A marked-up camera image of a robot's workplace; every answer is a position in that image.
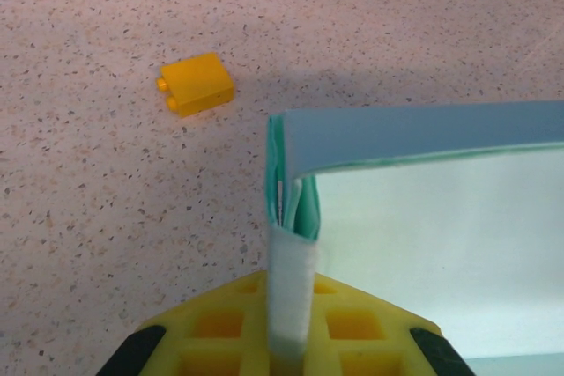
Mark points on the light blue paper box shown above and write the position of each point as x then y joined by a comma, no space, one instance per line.
440,239

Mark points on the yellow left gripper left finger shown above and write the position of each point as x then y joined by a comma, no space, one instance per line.
211,341

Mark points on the yellow toy brick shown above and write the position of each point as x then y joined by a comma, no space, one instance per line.
198,85

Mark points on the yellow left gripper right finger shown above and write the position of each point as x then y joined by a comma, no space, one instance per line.
374,341

